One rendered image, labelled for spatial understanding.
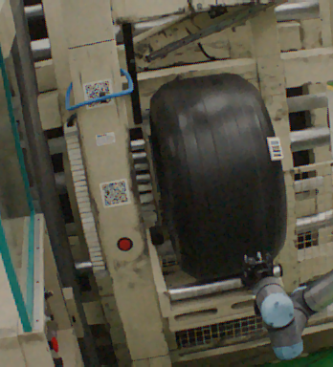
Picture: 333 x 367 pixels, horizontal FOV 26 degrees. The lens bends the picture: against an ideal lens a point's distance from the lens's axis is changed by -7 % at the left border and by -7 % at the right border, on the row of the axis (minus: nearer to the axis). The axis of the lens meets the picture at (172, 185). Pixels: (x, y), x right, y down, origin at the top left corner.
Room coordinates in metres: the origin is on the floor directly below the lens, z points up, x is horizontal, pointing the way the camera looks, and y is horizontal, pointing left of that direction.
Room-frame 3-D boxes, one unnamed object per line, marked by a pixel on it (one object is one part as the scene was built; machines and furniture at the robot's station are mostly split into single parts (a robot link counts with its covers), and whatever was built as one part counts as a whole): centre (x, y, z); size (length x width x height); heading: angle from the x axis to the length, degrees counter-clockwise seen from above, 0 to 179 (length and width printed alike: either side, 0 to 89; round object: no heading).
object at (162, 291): (1.99, 0.09, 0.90); 0.40 x 0.03 x 0.10; 4
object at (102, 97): (1.96, 0.16, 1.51); 0.19 x 0.19 x 0.06; 4
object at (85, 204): (1.93, 0.24, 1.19); 0.05 x 0.04 x 0.48; 4
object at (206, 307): (1.86, -0.10, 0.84); 0.36 x 0.09 x 0.06; 94
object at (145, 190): (2.36, 0.16, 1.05); 0.20 x 0.15 x 0.30; 94
